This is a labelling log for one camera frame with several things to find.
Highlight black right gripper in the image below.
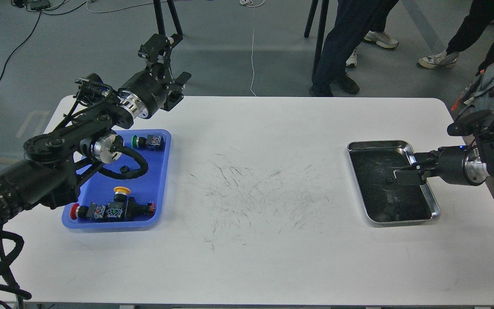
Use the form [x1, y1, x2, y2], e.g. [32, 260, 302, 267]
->
[393, 146, 490, 186]

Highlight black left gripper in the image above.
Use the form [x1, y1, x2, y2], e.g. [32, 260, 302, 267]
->
[118, 33, 192, 119]

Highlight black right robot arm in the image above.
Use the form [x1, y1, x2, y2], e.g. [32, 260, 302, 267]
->
[394, 109, 494, 186]

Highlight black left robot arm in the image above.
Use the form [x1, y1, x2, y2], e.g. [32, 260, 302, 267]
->
[0, 34, 191, 309]

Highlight metal tray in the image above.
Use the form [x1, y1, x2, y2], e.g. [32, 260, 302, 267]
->
[347, 139, 441, 226]

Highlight black tripod legs left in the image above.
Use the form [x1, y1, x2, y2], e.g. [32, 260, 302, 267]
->
[152, 0, 183, 39]

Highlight black tripod legs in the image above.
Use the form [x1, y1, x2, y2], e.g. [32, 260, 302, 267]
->
[152, 0, 183, 39]
[304, 0, 329, 78]

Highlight green black push button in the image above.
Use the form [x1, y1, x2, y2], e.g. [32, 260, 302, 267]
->
[131, 134, 165, 151]

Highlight blue plastic tray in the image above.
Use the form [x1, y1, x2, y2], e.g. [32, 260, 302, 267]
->
[61, 129, 172, 232]

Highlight yellow mushroom push button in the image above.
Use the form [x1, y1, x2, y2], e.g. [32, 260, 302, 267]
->
[113, 186, 131, 203]

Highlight person in black trousers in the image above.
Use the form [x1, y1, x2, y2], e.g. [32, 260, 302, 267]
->
[418, 0, 494, 76]

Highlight person in dark trousers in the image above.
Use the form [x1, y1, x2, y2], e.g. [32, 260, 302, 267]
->
[309, 0, 397, 97]

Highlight black tripod legs right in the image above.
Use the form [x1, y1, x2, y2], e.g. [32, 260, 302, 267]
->
[304, 0, 329, 78]

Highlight white floor cable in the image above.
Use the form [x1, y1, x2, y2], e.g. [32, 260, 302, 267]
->
[239, 0, 265, 97]

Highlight black floor cable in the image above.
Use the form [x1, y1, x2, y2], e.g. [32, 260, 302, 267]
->
[0, 0, 59, 106]

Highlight black red-tipped switch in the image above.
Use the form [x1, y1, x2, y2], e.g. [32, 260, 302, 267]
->
[104, 197, 157, 222]

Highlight red push button switch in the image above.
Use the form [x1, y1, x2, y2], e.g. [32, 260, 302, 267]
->
[70, 203, 106, 222]

